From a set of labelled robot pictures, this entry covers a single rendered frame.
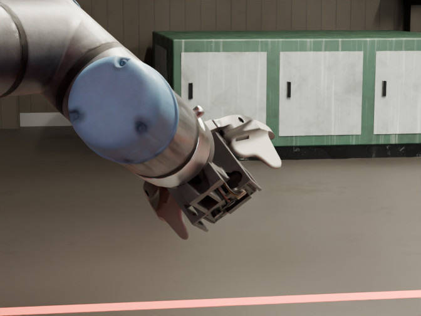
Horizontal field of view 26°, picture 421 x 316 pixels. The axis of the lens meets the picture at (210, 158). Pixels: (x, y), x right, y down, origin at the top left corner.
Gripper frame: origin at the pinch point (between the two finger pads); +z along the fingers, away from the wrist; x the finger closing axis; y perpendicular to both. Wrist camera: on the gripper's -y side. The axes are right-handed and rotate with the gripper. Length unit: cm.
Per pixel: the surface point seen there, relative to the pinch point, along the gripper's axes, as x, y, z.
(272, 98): 18, -180, 499
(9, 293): -110, -85, 221
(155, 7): -12, -366, 635
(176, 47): -12, -238, 461
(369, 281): 0, -14, 271
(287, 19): 77, -298, 684
